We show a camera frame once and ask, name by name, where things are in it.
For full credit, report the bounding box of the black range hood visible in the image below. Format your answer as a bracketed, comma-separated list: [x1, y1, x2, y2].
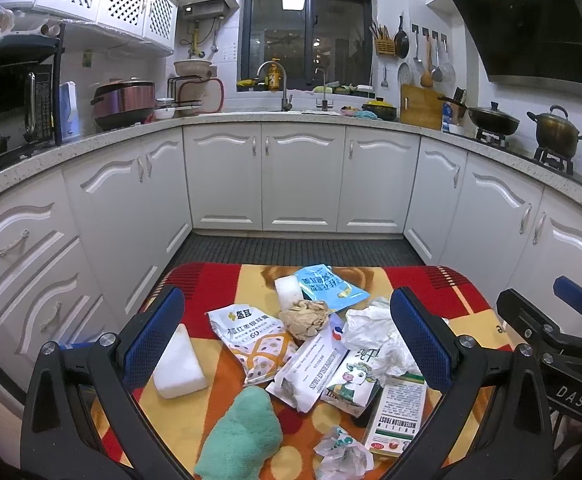
[452, 0, 582, 96]

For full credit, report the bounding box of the black microwave oven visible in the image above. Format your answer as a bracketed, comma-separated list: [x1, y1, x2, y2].
[0, 35, 63, 156]

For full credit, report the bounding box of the blue snack packet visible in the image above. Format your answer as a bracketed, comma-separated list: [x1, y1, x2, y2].
[294, 264, 370, 312]

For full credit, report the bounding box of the white tissue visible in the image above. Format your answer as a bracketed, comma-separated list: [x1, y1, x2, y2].
[342, 297, 421, 386]

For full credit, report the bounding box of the brown paper ball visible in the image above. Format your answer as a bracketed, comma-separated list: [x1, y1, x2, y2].
[279, 299, 331, 341]

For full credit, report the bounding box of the yellow lidded black pot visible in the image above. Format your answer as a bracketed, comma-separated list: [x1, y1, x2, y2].
[361, 98, 397, 122]

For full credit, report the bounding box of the red rice cooker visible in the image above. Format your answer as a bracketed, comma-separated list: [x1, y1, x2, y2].
[90, 79, 155, 131]

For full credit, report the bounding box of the white medicine tablet box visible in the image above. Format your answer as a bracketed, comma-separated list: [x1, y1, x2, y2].
[265, 313, 348, 414]

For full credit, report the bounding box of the dark kitchen window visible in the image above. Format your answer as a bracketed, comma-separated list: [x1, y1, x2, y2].
[239, 0, 373, 90]

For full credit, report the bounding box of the white orange snack bag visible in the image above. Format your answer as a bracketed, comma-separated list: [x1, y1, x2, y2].
[207, 304, 297, 386]

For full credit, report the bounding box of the green white barcode box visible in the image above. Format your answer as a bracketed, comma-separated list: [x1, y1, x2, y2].
[364, 374, 428, 457]

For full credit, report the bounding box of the cartoon milk carton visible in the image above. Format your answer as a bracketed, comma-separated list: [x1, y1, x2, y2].
[320, 349, 380, 417]

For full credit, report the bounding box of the chrome kitchen faucet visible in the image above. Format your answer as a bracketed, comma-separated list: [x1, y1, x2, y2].
[256, 58, 293, 112]

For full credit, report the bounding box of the brass stock pot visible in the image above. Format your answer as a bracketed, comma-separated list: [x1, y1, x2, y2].
[526, 105, 582, 159]

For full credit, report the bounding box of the green fluffy cloth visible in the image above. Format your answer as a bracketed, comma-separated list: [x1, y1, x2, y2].
[194, 386, 283, 480]

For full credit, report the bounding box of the red yellow checkered blanket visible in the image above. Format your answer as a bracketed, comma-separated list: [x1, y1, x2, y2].
[90, 261, 518, 480]

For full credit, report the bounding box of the white plastic wrapper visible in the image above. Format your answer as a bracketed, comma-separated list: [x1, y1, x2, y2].
[314, 426, 374, 480]

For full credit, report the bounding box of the dish rack with bowl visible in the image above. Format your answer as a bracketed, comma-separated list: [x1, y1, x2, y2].
[167, 58, 225, 117]

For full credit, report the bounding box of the white sponge block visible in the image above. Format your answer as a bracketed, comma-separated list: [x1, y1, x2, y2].
[152, 324, 207, 400]

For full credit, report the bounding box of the black wok with lid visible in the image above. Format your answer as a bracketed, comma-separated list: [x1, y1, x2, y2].
[438, 96, 520, 136]

